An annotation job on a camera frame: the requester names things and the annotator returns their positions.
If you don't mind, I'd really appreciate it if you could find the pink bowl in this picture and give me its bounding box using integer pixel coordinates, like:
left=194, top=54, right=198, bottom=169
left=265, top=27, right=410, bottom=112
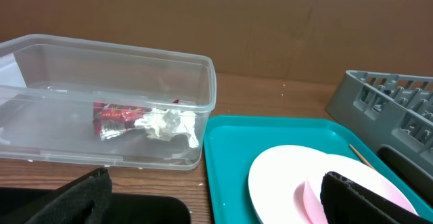
left=303, top=154, right=416, bottom=223

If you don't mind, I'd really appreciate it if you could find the teal serving tray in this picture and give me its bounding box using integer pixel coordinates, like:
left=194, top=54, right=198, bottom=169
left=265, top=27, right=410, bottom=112
left=204, top=116, right=432, bottom=223

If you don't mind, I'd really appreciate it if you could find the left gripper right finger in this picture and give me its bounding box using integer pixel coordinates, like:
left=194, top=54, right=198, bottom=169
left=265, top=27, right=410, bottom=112
left=320, top=171, right=432, bottom=224

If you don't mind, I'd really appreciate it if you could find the black rectangular tray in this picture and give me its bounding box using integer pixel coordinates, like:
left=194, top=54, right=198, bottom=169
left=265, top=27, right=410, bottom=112
left=1, top=187, right=191, bottom=224

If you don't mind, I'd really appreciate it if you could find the red snack wrapper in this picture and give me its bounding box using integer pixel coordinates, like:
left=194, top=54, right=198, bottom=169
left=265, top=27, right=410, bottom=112
left=92, top=98, right=180, bottom=141

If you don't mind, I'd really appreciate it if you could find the clear plastic bin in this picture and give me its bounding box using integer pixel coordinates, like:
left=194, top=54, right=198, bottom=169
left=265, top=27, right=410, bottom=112
left=1, top=35, right=217, bottom=171

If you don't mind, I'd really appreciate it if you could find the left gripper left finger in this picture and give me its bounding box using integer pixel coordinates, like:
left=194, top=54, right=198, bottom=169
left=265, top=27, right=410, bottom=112
left=26, top=168, right=112, bottom=224

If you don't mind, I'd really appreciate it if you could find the white napkin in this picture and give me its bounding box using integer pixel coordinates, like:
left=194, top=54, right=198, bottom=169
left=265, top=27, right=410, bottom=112
left=134, top=108, right=200, bottom=148

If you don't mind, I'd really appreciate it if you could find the grey dishwasher rack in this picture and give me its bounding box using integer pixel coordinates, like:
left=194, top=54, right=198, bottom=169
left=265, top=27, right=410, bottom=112
left=325, top=70, right=432, bottom=179

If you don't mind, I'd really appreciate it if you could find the right wooden chopstick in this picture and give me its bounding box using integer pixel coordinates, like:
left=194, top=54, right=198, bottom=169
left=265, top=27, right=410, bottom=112
left=348, top=144, right=375, bottom=170

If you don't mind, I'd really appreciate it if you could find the pink round plate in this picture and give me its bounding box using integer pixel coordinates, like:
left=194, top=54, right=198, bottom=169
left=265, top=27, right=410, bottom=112
left=248, top=145, right=326, bottom=223

